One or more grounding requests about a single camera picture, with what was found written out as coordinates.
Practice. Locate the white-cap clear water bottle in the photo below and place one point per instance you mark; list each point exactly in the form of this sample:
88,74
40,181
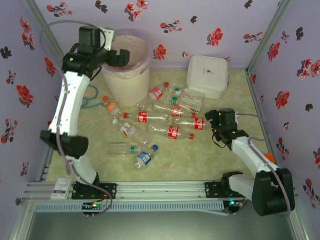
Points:
128,130

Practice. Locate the small circuit board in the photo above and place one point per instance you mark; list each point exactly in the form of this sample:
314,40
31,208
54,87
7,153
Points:
233,203
93,206

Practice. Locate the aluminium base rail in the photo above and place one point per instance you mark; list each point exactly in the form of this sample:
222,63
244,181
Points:
160,190

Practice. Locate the small clear multicoloured item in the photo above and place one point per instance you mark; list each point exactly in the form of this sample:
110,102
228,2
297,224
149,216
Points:
191,108

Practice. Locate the white square lidded box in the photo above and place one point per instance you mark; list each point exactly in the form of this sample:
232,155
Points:
207,75

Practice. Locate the blue stethoscope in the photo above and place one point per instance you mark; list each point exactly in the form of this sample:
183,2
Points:
93,88

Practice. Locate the white labelled power box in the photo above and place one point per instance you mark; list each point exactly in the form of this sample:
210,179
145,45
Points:
60,190

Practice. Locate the green-cap clear plastic bottle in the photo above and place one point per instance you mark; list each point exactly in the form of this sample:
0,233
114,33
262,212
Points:
120,149
185,101
190,93

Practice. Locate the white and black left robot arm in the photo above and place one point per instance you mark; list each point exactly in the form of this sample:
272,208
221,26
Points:
70,105

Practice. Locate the blue-cap blue-label bottle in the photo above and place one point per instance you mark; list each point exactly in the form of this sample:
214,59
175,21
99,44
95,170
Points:
144,157

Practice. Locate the red-label cola bottle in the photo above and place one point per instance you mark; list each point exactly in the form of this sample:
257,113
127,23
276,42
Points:
176,110
173,132
143,116
199,123
156,93

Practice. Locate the orange ball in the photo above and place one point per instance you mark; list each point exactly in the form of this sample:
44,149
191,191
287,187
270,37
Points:
269,157

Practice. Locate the orange-cap small bottle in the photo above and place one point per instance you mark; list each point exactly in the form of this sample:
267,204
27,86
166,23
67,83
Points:
111,107

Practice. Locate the white plastic waste bin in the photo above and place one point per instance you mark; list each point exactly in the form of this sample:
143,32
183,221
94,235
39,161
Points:
127,85

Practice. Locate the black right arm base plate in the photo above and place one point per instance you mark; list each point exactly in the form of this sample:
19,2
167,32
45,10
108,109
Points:
212,190

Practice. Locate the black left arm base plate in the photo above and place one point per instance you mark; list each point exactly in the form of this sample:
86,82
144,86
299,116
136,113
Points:
110,191

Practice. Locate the aluminium frame post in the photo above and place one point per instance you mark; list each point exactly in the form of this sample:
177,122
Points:
45,27
270,32

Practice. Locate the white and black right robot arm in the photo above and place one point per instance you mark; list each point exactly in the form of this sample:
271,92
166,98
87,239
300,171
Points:
250,155

